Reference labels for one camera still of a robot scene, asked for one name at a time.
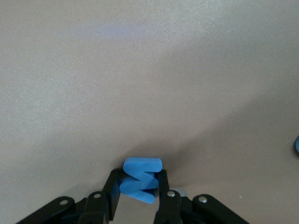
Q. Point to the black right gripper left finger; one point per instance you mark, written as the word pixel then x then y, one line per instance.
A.
pixel 98 207

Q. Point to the blue plate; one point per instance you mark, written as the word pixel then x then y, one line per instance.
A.
pixel 297 143

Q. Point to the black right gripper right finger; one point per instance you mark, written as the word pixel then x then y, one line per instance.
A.
pixel 168 207

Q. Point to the blue foam uppercase M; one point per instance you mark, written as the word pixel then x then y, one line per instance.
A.
pixel 140 168

